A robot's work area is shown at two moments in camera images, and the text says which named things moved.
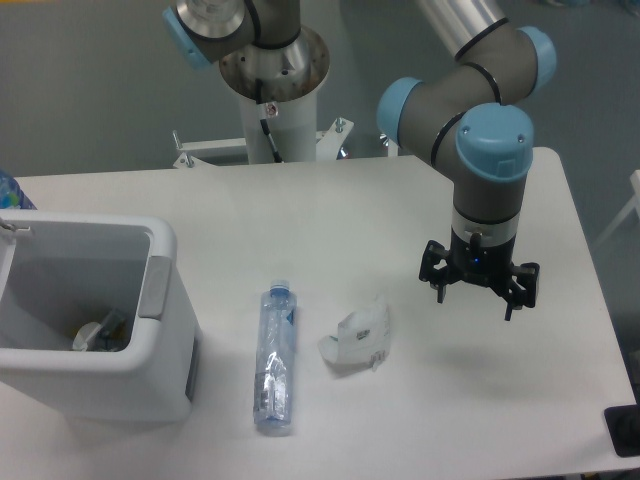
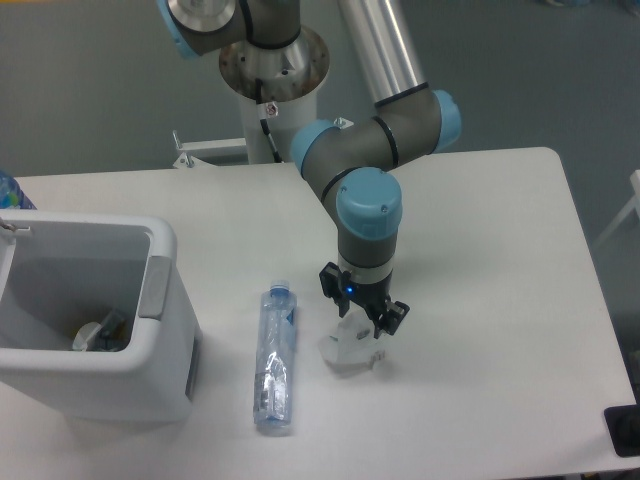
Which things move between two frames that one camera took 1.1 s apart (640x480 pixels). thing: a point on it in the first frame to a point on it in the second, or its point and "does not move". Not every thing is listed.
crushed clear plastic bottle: x=276 y=359 does not move
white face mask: x=363 y=336 does not move
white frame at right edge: x=630 y=207 does not move
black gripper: x=484 y=265 to x=372 y=296
